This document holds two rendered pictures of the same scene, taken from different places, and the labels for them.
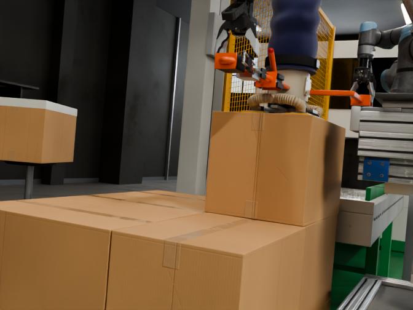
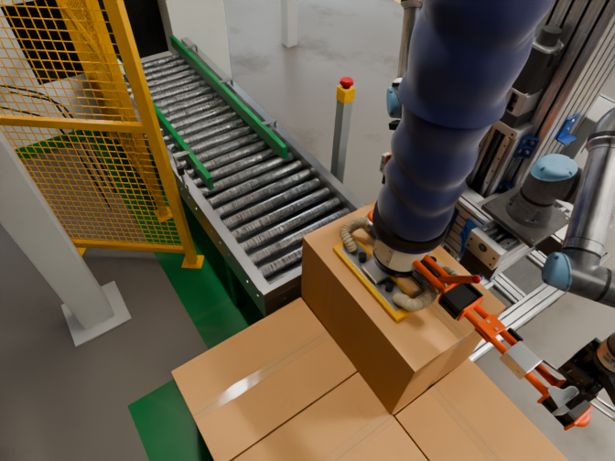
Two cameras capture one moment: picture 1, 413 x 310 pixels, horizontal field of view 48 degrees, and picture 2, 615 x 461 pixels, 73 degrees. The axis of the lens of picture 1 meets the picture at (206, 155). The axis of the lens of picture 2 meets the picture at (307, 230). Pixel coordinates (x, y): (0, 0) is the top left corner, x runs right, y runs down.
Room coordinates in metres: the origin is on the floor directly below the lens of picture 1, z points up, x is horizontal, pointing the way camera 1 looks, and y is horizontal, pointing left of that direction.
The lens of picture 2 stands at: (1.91, 0.57, 2.12)
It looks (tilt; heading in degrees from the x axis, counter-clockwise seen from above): 49 degrees down; 298
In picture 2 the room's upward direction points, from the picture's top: 2 degrees clockwise
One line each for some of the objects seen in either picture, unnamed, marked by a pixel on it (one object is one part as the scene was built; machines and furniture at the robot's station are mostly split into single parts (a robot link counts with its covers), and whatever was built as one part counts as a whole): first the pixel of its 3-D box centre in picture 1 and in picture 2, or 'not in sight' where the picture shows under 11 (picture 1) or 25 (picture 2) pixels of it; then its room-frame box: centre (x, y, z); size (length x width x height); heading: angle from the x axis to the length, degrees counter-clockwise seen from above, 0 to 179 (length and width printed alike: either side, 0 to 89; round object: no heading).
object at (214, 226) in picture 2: not in sight; (164, 158); (3.55, -0.71, 0.50); 2.31 x 0.05 x 0.19; 154
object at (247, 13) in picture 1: (242, 16); (594, 368); (1.52, -0.08, 1.23); 0.09 x 0.08 x 0.12; 153
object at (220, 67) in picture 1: (230, 63); (564, 404); (1.51, -0.05, 1.07); 0.08 x 0.07 x 0.05; 153
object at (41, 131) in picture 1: (32, 131); not in sight; (3.28, 1.22, 0.82); 0.60 x 0.40 x 0.40; 177
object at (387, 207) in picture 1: (389, 206); (261, 123); (3.26, -1.30, 0.50); 2.31 x 0.05 x 0.19; 154
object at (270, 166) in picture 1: (281, 166); (388, 299); (2.02, -0.33, 0.74); 0.60 x 0.40 x 0.40; 152
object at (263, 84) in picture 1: (269, 81); (460, 298); (1.82, -0.22, 1.07); 0.10 x 0.08 x 0.06; 63
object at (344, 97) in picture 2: (413, 218); (338, 164); (2.65, -1.19, 0.50); 0.07 x 0.07 x 1.00; 64
